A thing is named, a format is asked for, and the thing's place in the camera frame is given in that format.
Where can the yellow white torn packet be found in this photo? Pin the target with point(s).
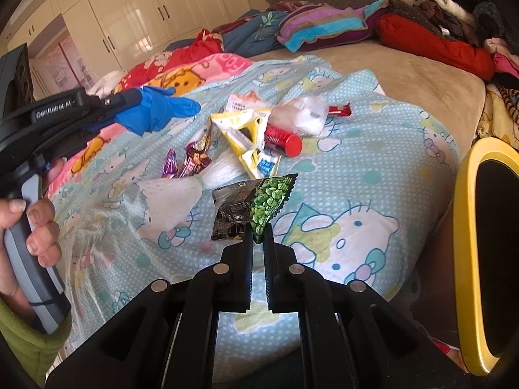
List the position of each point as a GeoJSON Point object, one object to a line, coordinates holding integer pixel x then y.
{"type": "Point", "coordinates": [239, 125]}

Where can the pink garment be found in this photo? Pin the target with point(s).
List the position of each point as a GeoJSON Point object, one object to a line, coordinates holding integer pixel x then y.
{"type": "Point", "coordinates": [505, 65]}

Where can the striped purple blue pillow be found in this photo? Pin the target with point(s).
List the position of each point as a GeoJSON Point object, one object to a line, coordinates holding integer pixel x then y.
{"type": "Point", "coordinates": [324, 24]}

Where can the green pea snack packet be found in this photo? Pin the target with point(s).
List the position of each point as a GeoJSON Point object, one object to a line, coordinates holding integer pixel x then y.
{"type": "Point", "coordinates": [259, 202]}

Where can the pink cartoon sliding door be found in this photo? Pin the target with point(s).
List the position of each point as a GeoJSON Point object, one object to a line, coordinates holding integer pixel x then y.
{"type": "Point", "coordinates": [56, 69]}

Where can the crumpled white plastic bag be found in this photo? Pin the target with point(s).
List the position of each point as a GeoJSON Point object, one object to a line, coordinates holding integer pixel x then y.
{"type": "Point", "coordinates": [302, 115]}

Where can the person's left hand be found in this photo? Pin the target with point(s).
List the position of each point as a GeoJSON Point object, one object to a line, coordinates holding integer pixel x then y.
{"type": "Point", "coordinates": [38, 219]}

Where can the red snack bar wrapper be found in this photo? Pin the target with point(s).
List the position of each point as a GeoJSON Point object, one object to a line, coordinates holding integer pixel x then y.
{"type": "Point", "coordinates": [339, 110]}

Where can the light blue cartoon cat blanket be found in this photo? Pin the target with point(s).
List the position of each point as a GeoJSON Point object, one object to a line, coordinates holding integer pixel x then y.
{"type": "Point", "coordinates": [357, 178]}

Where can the cream glossy wardrobe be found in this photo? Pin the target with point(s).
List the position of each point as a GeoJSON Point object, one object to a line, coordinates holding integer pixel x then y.
{"type": "Point", "coordinates": [142, 12]}

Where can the red pillow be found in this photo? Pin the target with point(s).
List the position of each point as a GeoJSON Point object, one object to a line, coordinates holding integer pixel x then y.
{"type": "Point", "coordinates": [438, 48]}

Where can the pile of dark clothes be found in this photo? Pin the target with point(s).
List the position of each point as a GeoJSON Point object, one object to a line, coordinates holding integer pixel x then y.
{"type": "Point", "coordinates": [454, 4]}

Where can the red floral blanket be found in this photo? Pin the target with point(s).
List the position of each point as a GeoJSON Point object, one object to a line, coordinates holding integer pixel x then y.
{"type": "Point", "coordinates": [178, 63]}

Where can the red brown candy wrapper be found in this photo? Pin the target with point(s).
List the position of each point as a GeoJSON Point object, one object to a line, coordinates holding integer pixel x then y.
{"type": "Point", "coordinates": [196, 160]}

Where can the yellow rimmed black bin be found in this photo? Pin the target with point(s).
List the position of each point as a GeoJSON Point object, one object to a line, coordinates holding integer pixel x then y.
{"type": "Point", "coordinates": [466, 251]}

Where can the blue floral quilt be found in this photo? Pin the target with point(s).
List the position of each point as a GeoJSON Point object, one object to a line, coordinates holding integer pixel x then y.
{"type": "Point", "coordinates": [247, 32]}

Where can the person's left forearm green sleeve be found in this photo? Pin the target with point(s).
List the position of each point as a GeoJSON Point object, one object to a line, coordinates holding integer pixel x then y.
{"type": "Point", "coordinates": [28, 348]}

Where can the translucent white tied bag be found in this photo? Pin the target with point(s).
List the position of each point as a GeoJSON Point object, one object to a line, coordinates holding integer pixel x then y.
{"type": "Point", "coordinates": [170, 202]}

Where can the white orange printed packet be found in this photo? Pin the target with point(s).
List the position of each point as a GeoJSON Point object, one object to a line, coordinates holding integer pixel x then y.
{"type": "Point", "coordinates": [242, 101]}

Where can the white cloth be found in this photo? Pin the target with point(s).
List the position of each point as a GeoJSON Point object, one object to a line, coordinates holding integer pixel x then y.
{"type": "Point", "coordinates": [105, 83]}

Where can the pink cartoon blanket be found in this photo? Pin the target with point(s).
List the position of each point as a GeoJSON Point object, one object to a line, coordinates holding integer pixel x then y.
{"type": "Point", "coordinates": [219, 65]}

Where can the red cylindrical tube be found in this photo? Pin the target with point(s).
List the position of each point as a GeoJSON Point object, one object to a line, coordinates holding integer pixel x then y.
{"type": "Point", "coordinates": [284, 140]}

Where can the yellow cartoon blanket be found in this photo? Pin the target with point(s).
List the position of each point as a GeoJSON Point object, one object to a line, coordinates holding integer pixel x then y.
{"type": "Point", "coordinates": [500, 117]}

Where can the blue rubber glove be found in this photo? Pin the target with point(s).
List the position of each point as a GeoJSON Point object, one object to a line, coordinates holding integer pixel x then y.
{"type": "Point", "coordinates": [162, 107]}

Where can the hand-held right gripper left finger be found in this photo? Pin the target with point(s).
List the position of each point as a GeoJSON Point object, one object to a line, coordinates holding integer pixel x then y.
{"type": "Point", "coordinates": [248, 259]}

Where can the gold candy wrapper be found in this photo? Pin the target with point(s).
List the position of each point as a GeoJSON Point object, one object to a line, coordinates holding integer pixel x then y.
{"type": "Point", "coordinates": [204, 140]}

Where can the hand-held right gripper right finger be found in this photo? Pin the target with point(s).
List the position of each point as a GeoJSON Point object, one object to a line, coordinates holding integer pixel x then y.
{"type": "Point", "coordinates": [268, 259]}

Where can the yellow white blue packet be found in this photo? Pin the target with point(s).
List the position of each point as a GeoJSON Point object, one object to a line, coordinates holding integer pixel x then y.
{"type": "Point", "coordinates": [263, 164]}

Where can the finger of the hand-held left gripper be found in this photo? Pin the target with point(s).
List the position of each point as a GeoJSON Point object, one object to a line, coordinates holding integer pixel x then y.
{"type": "Point", "coordinates": [101, 121]}
{"type": "Point", "coordinates": [117, 98]}

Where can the beige bed sheet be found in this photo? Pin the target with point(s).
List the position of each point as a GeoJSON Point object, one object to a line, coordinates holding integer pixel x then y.
{"type": "Point", "coordinates": [405, 81]}

